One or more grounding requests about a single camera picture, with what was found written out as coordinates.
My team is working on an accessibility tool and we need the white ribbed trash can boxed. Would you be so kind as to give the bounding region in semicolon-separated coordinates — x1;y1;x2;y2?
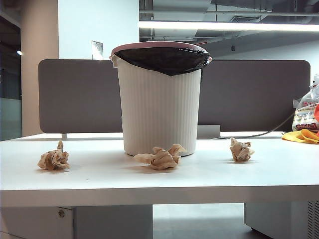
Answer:
112;55;203;157

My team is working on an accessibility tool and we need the black trash bag liner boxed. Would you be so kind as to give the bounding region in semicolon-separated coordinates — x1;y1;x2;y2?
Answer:
116;46;210;83

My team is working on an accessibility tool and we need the wide crumpled brown paper ball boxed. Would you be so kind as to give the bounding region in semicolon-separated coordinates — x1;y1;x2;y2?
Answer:
133;143;187;171

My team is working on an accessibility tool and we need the grey box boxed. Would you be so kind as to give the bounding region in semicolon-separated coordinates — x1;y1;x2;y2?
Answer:
198;125;221;139

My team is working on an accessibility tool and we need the grey desk divider panel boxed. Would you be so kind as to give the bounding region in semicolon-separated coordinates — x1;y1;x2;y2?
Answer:
38;59;312;134

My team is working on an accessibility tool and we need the compact crumpled brown paper ball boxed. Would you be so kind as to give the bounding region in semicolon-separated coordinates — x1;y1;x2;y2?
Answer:
229;137;256;163

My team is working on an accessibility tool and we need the white drawer cabinet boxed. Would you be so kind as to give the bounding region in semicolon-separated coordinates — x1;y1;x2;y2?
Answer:
0;205;153;239

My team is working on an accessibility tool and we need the long ceiling light strip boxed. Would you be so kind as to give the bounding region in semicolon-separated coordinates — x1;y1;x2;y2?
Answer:
139;20;319;32

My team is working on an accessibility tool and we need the ceiling air vent grille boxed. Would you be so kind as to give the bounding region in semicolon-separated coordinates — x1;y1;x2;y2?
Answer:
230;15;262;22

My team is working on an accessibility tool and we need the yellow cloth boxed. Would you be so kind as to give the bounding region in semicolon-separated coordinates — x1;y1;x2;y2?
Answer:
281;128;319;144

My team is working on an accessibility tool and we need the printed clear plastic bag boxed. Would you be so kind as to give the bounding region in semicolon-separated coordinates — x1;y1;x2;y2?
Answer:
291;73;319;132

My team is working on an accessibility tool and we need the white vented cabinet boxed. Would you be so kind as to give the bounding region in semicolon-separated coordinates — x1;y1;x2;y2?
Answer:
243;201;319;239

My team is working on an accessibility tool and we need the grey cable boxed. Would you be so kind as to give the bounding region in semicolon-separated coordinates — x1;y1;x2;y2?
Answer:
214;113;297;139

